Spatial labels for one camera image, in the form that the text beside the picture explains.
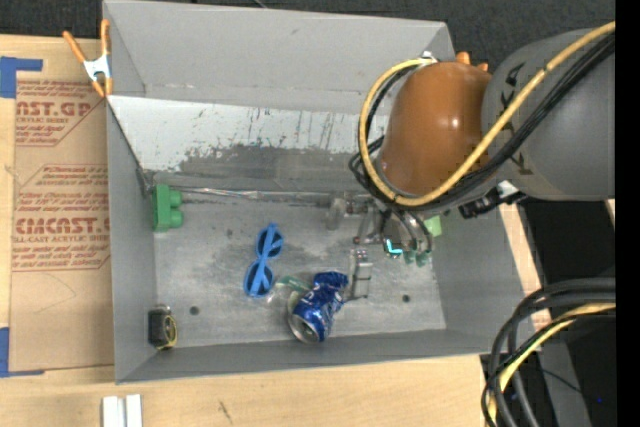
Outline black cylinder on white bracket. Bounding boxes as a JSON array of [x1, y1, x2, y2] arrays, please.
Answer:
[[458, 180, 524, 220]]

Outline blue sunglasses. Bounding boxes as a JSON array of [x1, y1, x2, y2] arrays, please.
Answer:
[[242, 222, 285, 299]]

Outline green toy building block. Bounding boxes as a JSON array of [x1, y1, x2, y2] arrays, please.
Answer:
[[151, 184, 185, 232]]

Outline crushed blue drink can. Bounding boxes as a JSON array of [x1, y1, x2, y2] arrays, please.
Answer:
[[286, 270, 350, 345]]

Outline brown cardboard board, red print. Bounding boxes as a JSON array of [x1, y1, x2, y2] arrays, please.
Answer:
[[0, 34, 117, 379]]

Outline black and yellow tape measure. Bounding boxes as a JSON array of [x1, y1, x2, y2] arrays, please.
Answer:
[[147, 306, 179, 351]]

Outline grey metal bin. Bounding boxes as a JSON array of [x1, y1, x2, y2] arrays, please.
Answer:
[[102, 0, 504, 385]]

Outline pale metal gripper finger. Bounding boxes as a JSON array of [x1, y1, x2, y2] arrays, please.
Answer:
[[348, 248, 375, 301], [325, 196, 358, 231]]

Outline clear plastic container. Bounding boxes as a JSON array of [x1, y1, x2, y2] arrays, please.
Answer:
[[266, 275, 312, 312]]

